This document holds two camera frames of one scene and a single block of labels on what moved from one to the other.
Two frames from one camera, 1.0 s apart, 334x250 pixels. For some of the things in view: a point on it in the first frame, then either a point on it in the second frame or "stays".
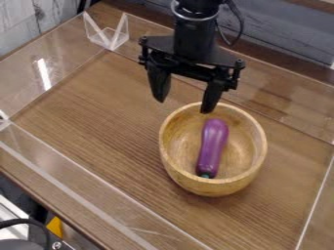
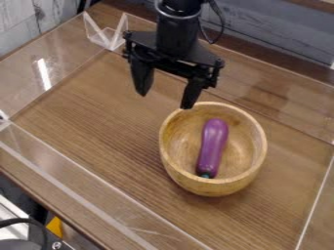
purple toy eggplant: x=215 y=133 stays
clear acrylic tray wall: x=71 y=184 stays
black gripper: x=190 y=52 → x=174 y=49
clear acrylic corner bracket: x=108 y=37 stays
